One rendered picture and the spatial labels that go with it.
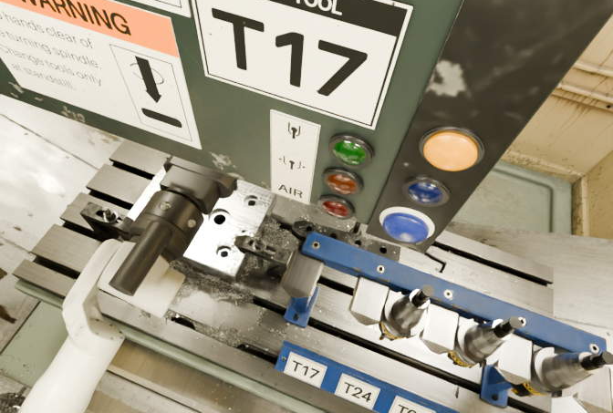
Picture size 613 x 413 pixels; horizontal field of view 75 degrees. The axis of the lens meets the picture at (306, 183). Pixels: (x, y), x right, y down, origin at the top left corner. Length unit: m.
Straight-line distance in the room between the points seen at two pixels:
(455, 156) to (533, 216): 1.49
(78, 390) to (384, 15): 0.58
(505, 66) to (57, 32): 0.25
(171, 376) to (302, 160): 0.90
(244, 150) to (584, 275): 1.19
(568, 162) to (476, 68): 1.58
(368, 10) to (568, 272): 1.24
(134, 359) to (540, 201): 1.46
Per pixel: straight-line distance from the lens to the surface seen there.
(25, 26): 0.32
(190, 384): 1.08
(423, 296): 0.55
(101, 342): 0.61
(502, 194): 1.69
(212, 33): 0.21
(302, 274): 0.64
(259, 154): 0.27
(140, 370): 1.13
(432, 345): 0.65
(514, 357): 0.70
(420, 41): 0.18
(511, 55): 0.18
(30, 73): 0.36
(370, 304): 0.64
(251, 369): 0.92
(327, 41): 0.19
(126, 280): 0.55
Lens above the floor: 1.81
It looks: 56 degrees down
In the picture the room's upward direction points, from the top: 7 degrees clockwise
